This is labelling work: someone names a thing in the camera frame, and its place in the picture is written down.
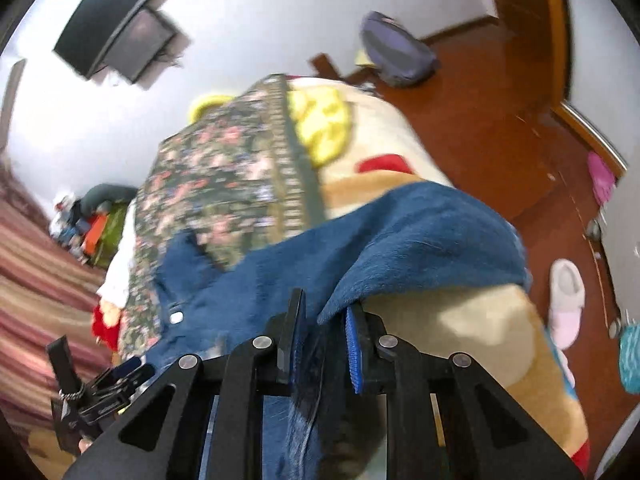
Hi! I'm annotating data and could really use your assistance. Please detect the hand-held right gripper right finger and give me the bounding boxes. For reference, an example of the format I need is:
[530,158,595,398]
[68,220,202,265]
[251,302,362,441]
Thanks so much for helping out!
[346,302,586,480]

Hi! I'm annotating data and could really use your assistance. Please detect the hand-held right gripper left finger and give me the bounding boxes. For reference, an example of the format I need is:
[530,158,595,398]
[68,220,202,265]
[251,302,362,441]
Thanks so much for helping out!
[62,289,307,480]

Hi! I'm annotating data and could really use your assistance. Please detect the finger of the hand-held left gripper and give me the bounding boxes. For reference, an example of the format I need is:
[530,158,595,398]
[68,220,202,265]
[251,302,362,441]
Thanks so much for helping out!
[46,337,83,401]
[92,360,156,396]

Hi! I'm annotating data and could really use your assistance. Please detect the blue denim jeans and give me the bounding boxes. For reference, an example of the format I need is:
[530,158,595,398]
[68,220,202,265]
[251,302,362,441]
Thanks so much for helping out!
[145,180,531,480]

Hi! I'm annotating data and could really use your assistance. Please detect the red plush toy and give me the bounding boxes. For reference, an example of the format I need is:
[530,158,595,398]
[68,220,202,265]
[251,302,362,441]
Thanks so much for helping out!
[91,302,123,351]

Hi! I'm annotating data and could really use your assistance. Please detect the striped red curtain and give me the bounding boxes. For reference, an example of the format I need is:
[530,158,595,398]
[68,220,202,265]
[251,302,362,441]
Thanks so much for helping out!
[0,160,121,431]

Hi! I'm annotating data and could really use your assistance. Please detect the white cloth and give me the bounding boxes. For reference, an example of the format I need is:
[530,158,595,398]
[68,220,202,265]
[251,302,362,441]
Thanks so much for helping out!
[97,205,138,306]

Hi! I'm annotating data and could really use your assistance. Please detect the cream cartoon printed blanket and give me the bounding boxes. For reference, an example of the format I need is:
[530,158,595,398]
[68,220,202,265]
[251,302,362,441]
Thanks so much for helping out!
[287,76,591,476]

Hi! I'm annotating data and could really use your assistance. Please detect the orange box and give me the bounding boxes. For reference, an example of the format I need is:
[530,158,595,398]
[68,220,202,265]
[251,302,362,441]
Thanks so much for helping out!
[80,215,108,256]

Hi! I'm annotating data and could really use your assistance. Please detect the pile of small clutter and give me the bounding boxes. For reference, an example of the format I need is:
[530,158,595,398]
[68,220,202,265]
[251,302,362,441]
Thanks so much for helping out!
[49,191,86,261]

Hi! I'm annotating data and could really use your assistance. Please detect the dark grey pillow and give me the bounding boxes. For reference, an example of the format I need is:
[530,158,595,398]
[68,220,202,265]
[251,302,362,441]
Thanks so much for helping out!
[82,184,138,216]

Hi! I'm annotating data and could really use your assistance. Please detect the dark floral bedspread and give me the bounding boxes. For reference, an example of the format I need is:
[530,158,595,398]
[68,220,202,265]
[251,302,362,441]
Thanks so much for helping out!
[117,74,331,361]

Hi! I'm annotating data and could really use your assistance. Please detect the pink white slipper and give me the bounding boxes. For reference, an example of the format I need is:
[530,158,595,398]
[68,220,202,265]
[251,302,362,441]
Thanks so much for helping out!
[549,259,586,351]

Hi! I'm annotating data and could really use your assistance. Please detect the teal cloth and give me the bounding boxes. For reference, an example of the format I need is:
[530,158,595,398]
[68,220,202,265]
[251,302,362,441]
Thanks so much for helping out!
[619,324,640,393]

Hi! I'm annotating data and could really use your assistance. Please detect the pink cloth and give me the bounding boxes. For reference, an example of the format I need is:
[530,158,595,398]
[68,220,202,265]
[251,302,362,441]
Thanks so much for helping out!
[587,152,617,206]

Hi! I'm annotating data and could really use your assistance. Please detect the purple grey backpack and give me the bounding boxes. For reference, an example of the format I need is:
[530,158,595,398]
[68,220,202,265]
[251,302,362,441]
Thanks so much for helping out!
[360,11,441,87]

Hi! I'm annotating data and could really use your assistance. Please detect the wooden door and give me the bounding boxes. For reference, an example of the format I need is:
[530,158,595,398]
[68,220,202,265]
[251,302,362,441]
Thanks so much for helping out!
[480,0,571,106]

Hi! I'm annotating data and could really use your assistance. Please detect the wooden bed frame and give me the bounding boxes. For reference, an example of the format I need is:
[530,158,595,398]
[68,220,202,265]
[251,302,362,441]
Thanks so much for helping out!
[311,54,351,81]

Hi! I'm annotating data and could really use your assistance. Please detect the black wall television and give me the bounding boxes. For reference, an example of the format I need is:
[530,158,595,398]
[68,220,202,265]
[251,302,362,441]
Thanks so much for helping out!
[52,0,178,86]

